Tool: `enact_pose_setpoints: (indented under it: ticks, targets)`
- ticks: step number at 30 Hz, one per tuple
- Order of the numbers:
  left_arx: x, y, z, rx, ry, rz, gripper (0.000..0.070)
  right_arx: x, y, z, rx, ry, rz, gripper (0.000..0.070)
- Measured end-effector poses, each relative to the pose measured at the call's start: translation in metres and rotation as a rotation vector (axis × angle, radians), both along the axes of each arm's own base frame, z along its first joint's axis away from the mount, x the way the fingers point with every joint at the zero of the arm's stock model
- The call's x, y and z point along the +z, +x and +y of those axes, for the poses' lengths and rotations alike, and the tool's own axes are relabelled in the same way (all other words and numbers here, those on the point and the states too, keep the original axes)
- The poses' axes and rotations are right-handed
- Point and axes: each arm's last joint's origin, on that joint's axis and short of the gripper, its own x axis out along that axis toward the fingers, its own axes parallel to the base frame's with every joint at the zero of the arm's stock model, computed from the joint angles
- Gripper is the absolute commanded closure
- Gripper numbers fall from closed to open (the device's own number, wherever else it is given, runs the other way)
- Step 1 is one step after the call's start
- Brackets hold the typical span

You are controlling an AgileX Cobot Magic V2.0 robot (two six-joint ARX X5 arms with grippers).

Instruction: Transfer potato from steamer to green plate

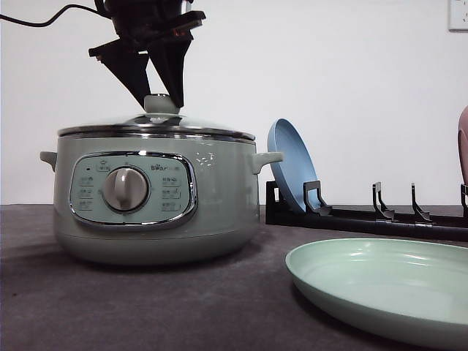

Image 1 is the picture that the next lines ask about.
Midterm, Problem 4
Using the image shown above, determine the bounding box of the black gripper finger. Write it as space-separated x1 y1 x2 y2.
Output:
88 39 151 110
147 38 193 108

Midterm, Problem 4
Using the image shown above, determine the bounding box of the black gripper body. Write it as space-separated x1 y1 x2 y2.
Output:
94 0 206 48

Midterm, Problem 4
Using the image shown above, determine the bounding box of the glass steamer lid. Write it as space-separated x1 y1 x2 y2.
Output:
57 95 255 141

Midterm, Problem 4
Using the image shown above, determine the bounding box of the green plate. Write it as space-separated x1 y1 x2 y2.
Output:
286 238 468 349

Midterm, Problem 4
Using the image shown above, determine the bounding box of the green electric steamer pot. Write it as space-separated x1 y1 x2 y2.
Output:
40 135 283 266

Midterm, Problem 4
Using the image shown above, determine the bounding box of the blue plate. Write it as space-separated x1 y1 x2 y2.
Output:
267 118 321 212

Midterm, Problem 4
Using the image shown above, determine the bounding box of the black plate rack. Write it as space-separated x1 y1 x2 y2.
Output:
265 181 468 242

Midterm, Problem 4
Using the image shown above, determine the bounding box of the pink plate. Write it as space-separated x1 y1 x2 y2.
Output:
458 105 468 184

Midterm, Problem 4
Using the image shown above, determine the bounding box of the dark grey table mat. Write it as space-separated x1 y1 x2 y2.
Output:
0 204 468 351

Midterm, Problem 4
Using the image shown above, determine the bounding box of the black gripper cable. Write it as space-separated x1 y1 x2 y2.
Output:
0 4 110 25

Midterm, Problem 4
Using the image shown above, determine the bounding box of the white wall socket right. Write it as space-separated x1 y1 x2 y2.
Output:
449 0 468 32

